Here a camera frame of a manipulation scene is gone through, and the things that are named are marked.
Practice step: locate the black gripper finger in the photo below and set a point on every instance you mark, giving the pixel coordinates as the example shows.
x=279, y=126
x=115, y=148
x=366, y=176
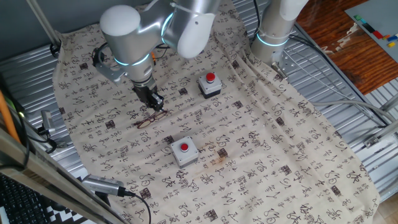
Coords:
x=150, y=105
x=158, y=103

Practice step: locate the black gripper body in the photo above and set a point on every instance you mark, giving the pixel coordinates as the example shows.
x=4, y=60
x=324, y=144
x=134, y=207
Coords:
x=145, y=95

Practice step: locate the dark red framed glasses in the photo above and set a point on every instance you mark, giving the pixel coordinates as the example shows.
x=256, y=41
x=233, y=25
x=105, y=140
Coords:
x=144, y=124

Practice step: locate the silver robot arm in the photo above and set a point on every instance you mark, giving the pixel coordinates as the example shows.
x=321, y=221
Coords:
x=124, y=40

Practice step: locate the orange box red button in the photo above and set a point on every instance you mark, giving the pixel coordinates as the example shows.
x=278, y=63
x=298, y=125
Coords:
x=153, y=59

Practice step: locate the grey box small red button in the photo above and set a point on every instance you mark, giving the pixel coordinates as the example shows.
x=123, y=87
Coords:
x=178, y=155

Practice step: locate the grey box large red button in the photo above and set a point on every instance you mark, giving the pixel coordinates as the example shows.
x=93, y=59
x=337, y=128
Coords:
x=214, y=87

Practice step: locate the beige calligraphy print cloth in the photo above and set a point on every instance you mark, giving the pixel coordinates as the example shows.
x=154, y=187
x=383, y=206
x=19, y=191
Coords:
x=248, y=155

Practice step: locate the thin metal pole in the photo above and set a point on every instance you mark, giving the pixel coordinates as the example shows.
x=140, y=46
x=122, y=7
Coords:
x=43, y=23

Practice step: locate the orange tube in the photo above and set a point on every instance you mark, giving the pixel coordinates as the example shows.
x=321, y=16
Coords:
x=7, y=118

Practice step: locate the black white marker sheet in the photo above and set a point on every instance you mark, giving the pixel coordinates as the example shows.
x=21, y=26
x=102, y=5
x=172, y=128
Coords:
x=62, y=217

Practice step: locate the black keyboard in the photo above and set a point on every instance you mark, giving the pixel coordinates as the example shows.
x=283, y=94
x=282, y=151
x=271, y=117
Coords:
x=21, y=205

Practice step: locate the green toy brick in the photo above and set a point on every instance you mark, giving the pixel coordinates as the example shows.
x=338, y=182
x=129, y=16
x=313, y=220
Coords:
x=358, y=17

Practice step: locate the black toy brick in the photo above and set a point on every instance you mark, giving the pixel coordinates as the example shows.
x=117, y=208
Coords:
x=368, y=28

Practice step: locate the red toy brick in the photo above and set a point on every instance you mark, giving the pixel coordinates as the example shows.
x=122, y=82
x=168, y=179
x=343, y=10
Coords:
x=378, y=34

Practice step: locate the grey board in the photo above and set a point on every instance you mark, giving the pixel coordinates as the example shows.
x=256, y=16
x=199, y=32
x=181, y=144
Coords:
x=379, y=15

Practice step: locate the yellow toy brick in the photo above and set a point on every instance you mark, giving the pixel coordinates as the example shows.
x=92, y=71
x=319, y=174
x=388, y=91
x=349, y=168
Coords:
x=391, y=44

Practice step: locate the blue toy brick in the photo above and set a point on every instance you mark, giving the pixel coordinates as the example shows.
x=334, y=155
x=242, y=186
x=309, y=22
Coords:
x=393, y=38

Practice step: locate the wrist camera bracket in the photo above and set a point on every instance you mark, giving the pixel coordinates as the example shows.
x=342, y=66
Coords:
x=109, y=73

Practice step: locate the long silver camera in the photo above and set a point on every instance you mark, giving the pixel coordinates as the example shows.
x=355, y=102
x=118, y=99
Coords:
x=102, y=185

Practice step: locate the small silver camera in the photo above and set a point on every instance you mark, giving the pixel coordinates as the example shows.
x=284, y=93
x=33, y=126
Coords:
x=48, y=121

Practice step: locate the camera mount clamp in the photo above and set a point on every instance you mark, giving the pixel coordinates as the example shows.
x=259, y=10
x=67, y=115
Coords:
x=53, y=143

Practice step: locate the aluminium frame beam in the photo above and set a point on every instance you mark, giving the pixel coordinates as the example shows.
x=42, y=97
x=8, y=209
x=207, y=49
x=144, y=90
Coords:
x=46, y=174

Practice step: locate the metal base plate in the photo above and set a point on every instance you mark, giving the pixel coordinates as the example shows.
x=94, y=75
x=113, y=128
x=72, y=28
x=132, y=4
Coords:
x=289, y=63

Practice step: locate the aluminium profile bracket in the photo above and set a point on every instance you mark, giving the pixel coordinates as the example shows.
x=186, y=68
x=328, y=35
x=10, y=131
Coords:
x=385, y=130

